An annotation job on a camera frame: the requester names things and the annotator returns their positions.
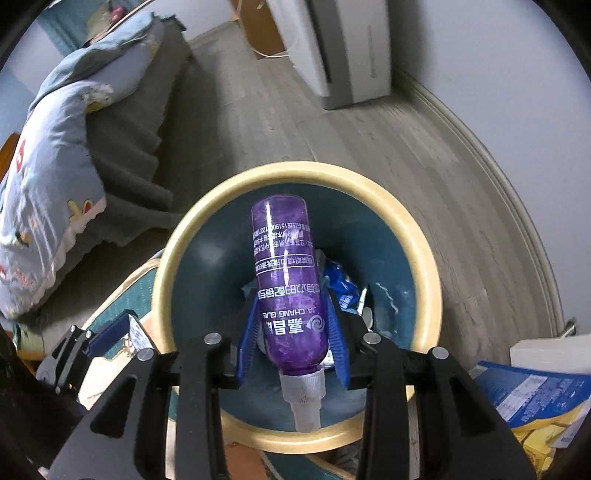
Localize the wooden side cabinet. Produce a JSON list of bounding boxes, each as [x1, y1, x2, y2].
[[230, 0, 286, 59]]

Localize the blue white cardboard box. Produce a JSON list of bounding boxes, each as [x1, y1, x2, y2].
[[469, 361, 590, 475]]

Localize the teal yellow-rimmed trash bin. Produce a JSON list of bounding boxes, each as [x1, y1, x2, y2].
[[150, 160, 443, 455]]

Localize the teal and peach rug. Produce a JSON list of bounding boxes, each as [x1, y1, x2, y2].
[[78, 257, 355, 479]]

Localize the white air purifier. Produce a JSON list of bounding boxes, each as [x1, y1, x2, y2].
[[267, 0, 392, 110]]

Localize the purple spray bottle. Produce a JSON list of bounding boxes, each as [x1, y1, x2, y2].
[[252, 195, 329, 433]]

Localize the blue cartoon duvet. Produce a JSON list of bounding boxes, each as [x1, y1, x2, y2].
[[1, 12, 163, 320]]

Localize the teal curtain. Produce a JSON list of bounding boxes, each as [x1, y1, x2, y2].
[[36, 0, 139, 56]]

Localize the blue silver snack wrapper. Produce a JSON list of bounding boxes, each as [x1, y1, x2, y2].
[[322, 259, 367, 315]]

